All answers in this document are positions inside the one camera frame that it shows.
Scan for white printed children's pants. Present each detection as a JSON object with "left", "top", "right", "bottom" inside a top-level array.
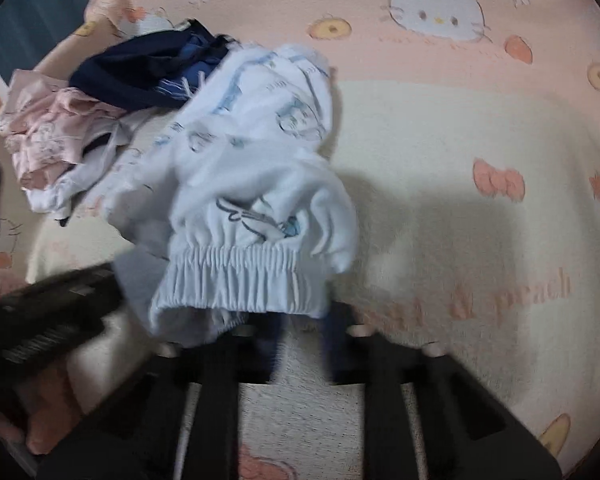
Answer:
[{"left": 102, "top": 44, "right": 358, "bottom": 347}]

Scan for person's left hand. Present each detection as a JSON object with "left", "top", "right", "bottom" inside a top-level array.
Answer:
[{"left": 0, "top": 360, "right": 83, "bottom": 455}]

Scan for navy blue garment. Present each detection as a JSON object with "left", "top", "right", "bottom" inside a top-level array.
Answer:
[{"left": 69, "top": 20, "right": 234, "bottom": 112}]

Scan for Hello Kitty blanket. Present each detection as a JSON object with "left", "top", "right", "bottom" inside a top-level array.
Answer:
[{"left": 0, "top": 0, "right": 600, "bottom": 476}]

